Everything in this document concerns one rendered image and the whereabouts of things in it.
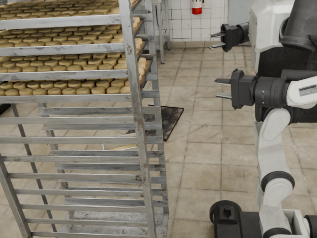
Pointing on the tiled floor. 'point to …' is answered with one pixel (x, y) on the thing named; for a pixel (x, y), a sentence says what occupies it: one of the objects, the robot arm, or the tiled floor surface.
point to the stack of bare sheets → (173, 116)
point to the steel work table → (160, 41)
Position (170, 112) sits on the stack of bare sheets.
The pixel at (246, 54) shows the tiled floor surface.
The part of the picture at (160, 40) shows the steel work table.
